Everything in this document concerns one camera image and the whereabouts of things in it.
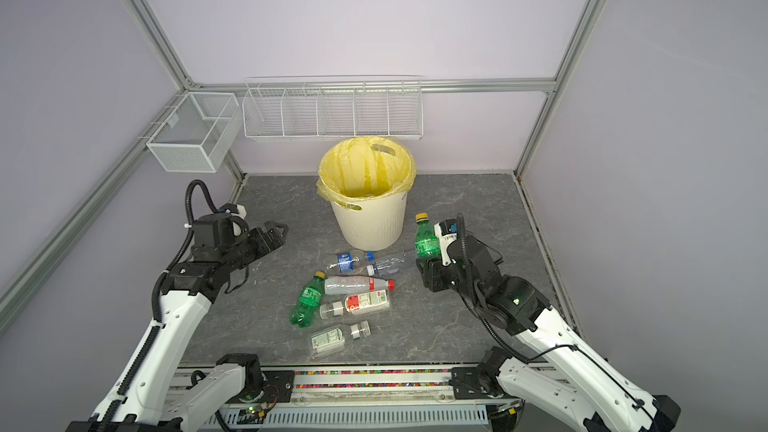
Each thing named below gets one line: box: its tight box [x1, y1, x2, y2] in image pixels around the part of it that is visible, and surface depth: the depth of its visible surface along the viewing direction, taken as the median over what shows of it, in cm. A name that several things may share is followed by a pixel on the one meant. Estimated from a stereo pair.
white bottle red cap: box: [324, 275, 395, 295], surface depth 88 cm
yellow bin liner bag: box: [316, 136, 417, 211], surface depth 93 cm
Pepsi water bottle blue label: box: [326, 252, 360, 273], surface depth 93 cm
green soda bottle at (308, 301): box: [290, 270, 327, 328], surface depth 86 cm
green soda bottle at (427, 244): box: [414, 212, 441, 260], surface depth 69 cm
